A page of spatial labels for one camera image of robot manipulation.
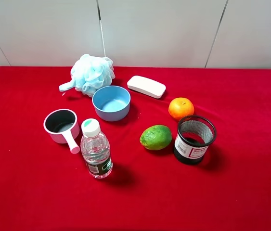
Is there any orange tangerine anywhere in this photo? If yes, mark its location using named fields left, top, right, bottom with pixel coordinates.
left=168, top=97, right=194, bottom=121

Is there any blue plastic bowl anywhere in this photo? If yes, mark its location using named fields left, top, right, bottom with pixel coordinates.
left=92, top=85, right=131, bottom=122

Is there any green lime fruit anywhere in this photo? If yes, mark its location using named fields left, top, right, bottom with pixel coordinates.
left=140, top=125, right=172, bottom=151

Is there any white rectangular case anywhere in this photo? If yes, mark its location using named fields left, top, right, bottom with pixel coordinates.
left=127, top=76, right=166, bottom=99

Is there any red velvet tablecloth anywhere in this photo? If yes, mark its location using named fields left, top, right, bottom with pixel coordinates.
left=0, top=66, right=271, bottom=231

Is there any clear water bottle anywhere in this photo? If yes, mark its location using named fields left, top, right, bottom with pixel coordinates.
left=80, top=118, right=113, bottom=179

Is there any light blue bath pouf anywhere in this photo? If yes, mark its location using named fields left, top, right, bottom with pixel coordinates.
left=59, top=54, right=115, bottom=97

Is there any black mesh pen holder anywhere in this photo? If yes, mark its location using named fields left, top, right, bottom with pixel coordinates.
left=173, top=115, right=217, bottom=165

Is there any pink toy saucepan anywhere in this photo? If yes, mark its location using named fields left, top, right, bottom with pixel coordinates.
left=43, top=109, right=80, bottom=154

